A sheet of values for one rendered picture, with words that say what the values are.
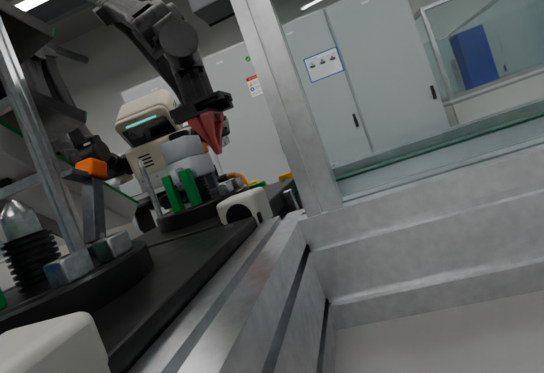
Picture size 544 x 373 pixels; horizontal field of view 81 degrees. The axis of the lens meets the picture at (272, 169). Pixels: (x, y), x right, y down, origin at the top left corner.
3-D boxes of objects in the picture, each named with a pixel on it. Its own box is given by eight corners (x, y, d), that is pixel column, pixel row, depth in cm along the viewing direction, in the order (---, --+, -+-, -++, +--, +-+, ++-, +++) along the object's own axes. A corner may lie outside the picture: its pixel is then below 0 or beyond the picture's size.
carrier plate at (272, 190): (184, 223, 62) (180, 213, 62) (299, 186, 56) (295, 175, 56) (86, 281, 39) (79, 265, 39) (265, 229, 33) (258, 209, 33)
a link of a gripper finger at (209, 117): (224, 151, 55) (205, 99, 54) (189, 164, 56) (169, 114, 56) (236, 148, 61) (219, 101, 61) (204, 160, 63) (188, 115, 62)
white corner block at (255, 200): (240, 227, 38) (228, 196, 38) (275, 217, 37) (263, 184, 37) (226, 241, 34) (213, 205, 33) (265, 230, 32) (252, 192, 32)
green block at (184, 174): (195, 205, 43) (182, 170, 43) (202, 202, 43) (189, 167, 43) (191, 207, 42) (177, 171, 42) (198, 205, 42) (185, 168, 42)
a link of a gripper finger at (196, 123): (236, 146, 54) (218, 94, 54) (200, 160, 56) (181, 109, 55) (248, 144, 61) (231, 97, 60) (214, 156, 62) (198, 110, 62)
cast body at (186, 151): (192, 179, 50) (176, 137, 50) (216, 171, 49) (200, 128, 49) (163, 189, 42) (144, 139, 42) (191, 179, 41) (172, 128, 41)
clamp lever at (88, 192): (95, 245, 29) (91, 167, 31) (113, 239, 28) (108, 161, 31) (57, 245, 25) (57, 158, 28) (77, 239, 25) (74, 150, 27)
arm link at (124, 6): (137, 2, 87) (105, 26, 86) (121, -19, 83) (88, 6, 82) (194, 25, 57) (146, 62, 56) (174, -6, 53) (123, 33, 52)
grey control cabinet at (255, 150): (249, 245, 412) (189, 78, 402) (319, 222, 398) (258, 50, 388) (240, 260, 359) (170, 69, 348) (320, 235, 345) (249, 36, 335)
